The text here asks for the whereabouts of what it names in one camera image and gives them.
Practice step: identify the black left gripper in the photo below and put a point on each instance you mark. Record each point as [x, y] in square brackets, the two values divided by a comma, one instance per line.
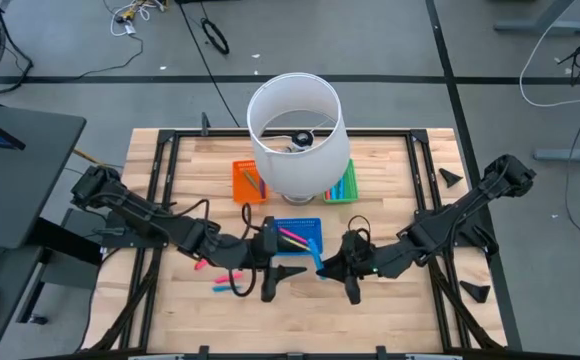
[262, 250]

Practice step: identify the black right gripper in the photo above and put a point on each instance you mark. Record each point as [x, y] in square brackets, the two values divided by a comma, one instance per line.
[359, 255]

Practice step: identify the yellow marker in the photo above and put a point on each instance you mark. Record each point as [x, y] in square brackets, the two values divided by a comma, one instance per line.
[297, 244]

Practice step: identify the pink red marker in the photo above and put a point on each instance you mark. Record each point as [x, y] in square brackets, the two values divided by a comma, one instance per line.
[201, 264]
[327, 194]
[292, 235]

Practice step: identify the short pink marker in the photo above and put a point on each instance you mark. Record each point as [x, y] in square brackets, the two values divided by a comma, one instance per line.
[225, 279]

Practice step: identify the teal marker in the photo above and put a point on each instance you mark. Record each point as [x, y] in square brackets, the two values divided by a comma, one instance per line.
[222, 288]

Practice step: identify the purple marker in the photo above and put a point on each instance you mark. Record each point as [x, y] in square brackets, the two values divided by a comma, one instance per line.
[262, 188]

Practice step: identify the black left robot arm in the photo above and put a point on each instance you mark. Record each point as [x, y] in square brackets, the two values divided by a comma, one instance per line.
[140, 215]

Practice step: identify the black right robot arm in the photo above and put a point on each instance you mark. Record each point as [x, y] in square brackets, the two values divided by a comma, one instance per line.
[470, 205]

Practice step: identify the blue plastic basket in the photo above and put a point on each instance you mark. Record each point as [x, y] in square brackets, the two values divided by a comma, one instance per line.
[310, 225]

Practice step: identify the green plastic basket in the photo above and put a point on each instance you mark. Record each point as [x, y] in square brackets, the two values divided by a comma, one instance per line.
[352, 192]

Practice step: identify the orange plastic basket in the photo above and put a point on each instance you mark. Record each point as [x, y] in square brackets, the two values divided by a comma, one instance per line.
[242, 195]

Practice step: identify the white shade silver lamp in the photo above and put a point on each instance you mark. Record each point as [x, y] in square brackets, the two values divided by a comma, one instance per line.
[300, 165]

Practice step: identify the black spare finger piece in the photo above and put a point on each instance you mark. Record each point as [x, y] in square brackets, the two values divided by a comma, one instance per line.
[475, 291]
[449, 176]

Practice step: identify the grey desk foot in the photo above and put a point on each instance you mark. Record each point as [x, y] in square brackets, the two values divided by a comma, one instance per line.
[570, 154]
[540, 26]

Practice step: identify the dark grey desk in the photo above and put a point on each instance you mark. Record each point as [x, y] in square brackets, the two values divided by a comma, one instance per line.
[20, 190]

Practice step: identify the black aluminium table frame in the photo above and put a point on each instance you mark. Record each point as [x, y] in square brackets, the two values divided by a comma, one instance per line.
[370, 133]

